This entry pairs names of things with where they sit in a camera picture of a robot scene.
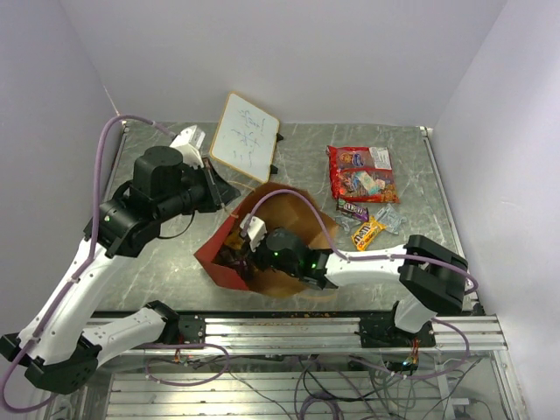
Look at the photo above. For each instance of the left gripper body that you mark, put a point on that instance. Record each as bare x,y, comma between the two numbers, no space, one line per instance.
210,200

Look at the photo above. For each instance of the red paper bag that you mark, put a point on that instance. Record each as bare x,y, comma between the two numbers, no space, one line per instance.
278,206

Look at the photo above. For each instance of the brown M&M packet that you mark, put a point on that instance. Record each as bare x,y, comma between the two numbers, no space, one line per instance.
235,253

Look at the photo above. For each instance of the red cookie snack bag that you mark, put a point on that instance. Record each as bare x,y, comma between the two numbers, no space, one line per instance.
362,174

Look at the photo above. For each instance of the yellow M&M packet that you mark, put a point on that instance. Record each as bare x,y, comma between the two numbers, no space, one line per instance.
366,233

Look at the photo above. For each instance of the silver foil snack packet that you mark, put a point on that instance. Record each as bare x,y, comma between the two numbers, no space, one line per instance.
391,219

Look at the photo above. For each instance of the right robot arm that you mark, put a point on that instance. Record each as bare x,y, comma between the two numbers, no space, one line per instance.
434,277

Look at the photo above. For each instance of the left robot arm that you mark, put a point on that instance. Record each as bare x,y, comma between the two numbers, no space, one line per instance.
59,352

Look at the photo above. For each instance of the small whiteboard yellow frame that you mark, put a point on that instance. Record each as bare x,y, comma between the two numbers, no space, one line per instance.
245,138

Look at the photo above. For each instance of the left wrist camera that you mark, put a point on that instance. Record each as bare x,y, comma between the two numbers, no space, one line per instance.
188,143

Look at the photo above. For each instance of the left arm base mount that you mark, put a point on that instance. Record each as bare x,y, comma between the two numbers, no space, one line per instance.
191,329

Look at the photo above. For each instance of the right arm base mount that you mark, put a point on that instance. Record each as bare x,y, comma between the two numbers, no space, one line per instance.
378,331

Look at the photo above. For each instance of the aluminium rail frame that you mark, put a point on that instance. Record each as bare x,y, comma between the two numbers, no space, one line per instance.
298,357

